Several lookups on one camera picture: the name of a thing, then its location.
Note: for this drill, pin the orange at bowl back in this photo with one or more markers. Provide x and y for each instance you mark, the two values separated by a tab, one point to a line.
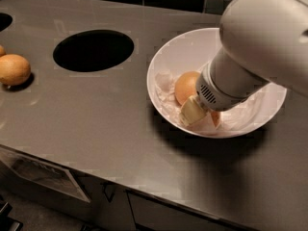
185	86

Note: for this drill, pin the paper sign on cabinet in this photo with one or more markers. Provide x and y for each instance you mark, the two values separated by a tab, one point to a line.
43	173

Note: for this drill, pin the large orange on counter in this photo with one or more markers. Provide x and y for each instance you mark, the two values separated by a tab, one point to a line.
14	70

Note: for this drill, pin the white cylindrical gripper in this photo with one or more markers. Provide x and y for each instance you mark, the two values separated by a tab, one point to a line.
214	92

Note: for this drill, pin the white paper napkin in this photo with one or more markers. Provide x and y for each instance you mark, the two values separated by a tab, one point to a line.
235	122

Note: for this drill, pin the white ceramic bowl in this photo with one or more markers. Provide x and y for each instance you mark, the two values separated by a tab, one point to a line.
190	52

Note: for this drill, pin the dark cabinet drawer front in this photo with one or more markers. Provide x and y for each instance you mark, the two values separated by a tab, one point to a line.
150	214

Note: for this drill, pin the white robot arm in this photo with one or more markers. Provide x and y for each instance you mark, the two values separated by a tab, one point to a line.
262	41

